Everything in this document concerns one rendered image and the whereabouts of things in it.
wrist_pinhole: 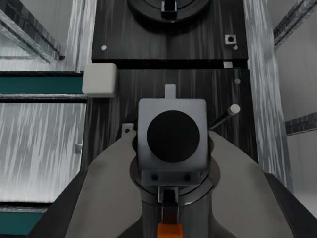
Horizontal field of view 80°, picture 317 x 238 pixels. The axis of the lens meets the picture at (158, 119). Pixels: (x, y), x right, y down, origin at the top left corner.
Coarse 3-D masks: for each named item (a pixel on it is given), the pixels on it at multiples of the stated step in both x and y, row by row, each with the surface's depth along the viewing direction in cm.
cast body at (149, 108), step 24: (168, 96) 16; (144, 120) 12; (168, 120) 11; (192, 120) 11; (144, 144) 12; (168, 144) 11; (192, 144) 11; (144, 168) 11; (168, 168) 11; (192, 168) 11
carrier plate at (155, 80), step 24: (120, 72) 29; (144, 72) 29; (168, 72) 28; (192, 72) 28; (216, 72) 28; (240, 72) 28; (120, 96) 28; (144, 96) 28; (192, 96) 27; (216, 96) 27; (240, 96) 27; (96, 120) 27; (120, 120) 27; (240, 120) 26; (96, 144) 26; (240, 144) 26; (144, 216) 24; (192, 216) 24
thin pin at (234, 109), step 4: (236, 104) 16; (228, 108) 17; (232, 108) 16; (236, 108) 16; (224, 112) 18; (228, 112) 17; (232, 112) 16; (236, 112) 16; (220, 116) 19; (224, 116) 18; (228, 116) 17; (216, 120) 21; (220, 120) 20; (224, 120) 19; (212, 124) 22; (216, 124) 21; (212, 128) 24
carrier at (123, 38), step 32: (128, 0) 29; (160, 0) 29; (192, 0) 29; (224, 0) 31; (96, 32) 30; (128, 32) 30; (160, 32) 30; (192, 32) 30; (224, 32) 30; (128, 64) 30; (160, 64) 30; (192, 64) 30
